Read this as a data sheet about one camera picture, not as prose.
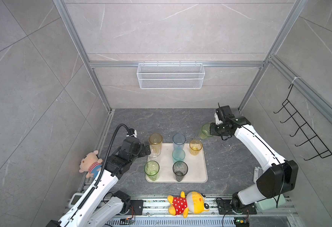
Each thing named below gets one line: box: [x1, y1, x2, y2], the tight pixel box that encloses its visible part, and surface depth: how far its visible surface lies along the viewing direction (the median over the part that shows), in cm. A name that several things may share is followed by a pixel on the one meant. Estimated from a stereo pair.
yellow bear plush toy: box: [166, 191, 210, 219], surface depth 70 cm
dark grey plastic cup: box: [172, 160, 189, 182], surface depth 78 cm
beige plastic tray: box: [145, 142, 208, 184], surface depth 89 cm
